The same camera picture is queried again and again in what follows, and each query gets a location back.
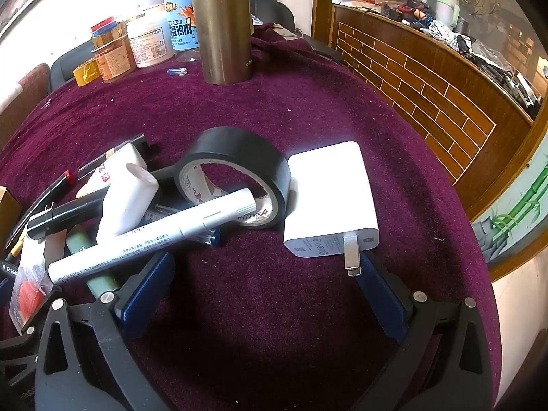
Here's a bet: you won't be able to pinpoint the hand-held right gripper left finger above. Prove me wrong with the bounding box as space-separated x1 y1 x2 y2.
34 250 176 411

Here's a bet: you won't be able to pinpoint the green stick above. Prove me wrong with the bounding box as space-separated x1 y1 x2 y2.
65 225 121 298

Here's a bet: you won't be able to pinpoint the yellow tape roll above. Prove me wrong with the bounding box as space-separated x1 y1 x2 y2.
73 58 103 88

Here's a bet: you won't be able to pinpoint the wooden brick pattern counter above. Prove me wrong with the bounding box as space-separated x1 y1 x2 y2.
312 0 548 223

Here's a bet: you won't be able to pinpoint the black tape roll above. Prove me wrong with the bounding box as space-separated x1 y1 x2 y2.
175 127 292 228

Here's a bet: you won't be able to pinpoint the black marker pen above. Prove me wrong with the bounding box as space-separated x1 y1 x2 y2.
26 199 108 240

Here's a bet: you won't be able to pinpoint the red blue small packet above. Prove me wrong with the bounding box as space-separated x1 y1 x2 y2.
90 16 118 36

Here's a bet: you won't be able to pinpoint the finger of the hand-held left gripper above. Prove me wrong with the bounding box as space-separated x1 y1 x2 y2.
0 332 43 397

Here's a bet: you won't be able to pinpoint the white marker pen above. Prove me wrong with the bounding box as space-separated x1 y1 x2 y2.
48 187 257 284

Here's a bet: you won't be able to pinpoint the clear jar blue label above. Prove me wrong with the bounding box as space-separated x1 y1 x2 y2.
165 0 202 63

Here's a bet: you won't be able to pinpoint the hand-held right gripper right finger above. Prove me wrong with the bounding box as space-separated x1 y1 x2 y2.
353 250 493 411

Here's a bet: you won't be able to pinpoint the jar with orange label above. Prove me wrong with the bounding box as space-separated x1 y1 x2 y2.
92 34 137 83

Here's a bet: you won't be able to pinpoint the red item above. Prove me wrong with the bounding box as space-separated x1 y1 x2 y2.
9 240 54 332

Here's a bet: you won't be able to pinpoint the white plastic jar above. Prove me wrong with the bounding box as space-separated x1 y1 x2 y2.
127 6 176 69

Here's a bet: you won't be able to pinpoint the bamboo painted panel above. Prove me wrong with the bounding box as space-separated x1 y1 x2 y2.
471 154 548 266

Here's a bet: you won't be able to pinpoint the white green cup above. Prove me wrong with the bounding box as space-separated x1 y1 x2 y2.
436 0 461 26

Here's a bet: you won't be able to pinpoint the white glue bottle orange cap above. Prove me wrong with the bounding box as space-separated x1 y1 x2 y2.
76 142 148 200

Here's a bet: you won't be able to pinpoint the purple tablecloth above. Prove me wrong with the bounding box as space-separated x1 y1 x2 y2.
0 21 501 411

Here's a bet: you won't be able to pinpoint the brown armchair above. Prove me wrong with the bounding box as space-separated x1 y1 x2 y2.
0 63 51 138

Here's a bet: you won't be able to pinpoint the metal thermos flask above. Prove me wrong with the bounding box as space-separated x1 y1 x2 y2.
189 0 253 85

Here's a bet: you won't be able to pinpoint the white plastic tube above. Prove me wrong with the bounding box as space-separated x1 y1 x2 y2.
96 163 160 245

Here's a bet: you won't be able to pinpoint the white plug charger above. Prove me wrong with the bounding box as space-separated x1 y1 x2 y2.
283 140 381 277

